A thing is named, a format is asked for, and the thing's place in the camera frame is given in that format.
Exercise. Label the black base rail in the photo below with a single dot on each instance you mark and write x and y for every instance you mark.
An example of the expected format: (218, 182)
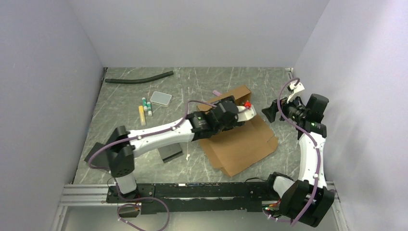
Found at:
(197, 197)

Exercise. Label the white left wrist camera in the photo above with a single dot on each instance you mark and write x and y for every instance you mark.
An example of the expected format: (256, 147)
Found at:
(246, 112)

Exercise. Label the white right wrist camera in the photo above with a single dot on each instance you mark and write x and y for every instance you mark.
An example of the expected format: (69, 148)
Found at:
(295, 88)

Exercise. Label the black foam tube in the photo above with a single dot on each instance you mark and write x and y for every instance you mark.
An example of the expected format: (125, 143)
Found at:
(139, 81)

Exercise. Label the brown cardboard paper box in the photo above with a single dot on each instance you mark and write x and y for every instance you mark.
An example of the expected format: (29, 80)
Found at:
(235, 150)

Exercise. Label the pink eraser bar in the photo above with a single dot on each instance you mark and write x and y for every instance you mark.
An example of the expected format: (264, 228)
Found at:
(217, 93)

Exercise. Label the black flat box left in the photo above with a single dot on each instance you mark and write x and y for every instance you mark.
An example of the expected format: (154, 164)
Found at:
(100, 161)

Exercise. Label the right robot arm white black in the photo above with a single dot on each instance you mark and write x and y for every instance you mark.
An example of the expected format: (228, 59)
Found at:
(306, 199)

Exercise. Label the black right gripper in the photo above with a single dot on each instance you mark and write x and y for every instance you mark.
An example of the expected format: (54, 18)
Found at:
(270, 112)

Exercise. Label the yellow glue stick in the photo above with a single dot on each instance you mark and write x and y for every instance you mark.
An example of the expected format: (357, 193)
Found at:
(142, 115)

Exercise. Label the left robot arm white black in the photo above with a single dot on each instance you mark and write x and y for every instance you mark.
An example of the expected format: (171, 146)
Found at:
(222, 115)

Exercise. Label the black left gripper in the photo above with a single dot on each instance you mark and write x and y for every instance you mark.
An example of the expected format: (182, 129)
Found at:
(234, 123)

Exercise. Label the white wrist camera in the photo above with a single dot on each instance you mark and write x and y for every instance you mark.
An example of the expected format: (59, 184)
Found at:
(246, 112)
(295, 88)

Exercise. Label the green white glue stick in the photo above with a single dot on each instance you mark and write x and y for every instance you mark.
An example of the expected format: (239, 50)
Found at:
(149, 109)
(144, 104)

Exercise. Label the black rectangular box centre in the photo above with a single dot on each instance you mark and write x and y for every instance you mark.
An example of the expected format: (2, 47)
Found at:
(170, 152)

